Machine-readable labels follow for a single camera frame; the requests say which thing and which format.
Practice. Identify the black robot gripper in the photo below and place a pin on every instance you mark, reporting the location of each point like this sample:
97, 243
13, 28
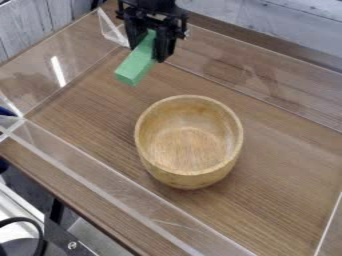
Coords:
160, 15

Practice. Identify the green rectangular block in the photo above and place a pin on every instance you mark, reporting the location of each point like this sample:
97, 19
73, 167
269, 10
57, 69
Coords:
138, 63

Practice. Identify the brown wooden bowl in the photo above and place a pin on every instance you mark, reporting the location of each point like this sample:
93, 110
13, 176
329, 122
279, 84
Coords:
189, 138

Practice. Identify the black table leg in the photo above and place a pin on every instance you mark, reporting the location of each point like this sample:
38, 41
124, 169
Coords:
57, 211

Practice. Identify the metal plate with screw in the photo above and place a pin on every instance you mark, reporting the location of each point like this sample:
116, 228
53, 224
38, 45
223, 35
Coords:
62, 243

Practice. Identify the clear acrylic front wall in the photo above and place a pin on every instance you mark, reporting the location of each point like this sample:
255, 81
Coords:
132, 214

